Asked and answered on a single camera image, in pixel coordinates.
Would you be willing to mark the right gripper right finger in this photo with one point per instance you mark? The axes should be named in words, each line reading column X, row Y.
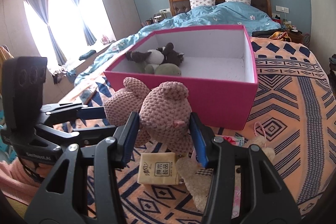
column 202, row 137

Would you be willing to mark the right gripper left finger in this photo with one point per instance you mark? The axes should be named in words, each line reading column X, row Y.
column 126, row 136

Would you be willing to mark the pink floral tissue pack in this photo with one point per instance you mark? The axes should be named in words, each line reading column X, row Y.
column 239, row 142

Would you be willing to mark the pink knitted teddy bear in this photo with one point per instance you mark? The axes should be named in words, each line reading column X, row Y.
column 164, row 112

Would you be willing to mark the yellow tissue pack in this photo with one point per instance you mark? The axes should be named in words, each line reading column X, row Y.
column 158, row 169

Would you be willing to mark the cream plush bunny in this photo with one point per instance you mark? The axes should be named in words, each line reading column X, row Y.
column 198, row 180

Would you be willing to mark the pink satin drawstring pouch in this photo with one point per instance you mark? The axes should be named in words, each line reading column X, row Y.
column 259, row 130

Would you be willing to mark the green plush dinosaur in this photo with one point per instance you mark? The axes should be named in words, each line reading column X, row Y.
column 167, row 69

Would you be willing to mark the grey brown plush donkey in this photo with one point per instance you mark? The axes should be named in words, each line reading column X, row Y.
column 162, row 55

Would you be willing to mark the pink sleeve left forearm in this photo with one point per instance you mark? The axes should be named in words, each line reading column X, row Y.
column 16, row 184

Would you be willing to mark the smartphone with orange case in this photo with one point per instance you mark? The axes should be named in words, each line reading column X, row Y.
column 79, row 96

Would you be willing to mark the dark item on windowsill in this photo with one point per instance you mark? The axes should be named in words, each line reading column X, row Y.
column 87, row 55

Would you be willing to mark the orange navy patterned blanket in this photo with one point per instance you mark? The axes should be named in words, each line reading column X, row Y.
column 293, row 113

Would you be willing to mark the blue floral duvet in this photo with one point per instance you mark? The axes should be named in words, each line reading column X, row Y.
column 225, row 13

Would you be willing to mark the yellow bag on bed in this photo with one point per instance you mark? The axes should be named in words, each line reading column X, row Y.
column 283, row 36

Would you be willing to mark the left patterned pillow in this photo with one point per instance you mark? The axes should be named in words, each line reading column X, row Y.
column 199, row 3

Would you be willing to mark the wooden nightstand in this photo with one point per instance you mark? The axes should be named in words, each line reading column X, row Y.
column 299, row 38

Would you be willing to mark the blue curtain left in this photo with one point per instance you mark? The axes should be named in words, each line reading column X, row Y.
column 41, row 7

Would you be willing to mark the wall switch plate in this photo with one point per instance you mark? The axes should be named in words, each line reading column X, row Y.
column 282, row 9

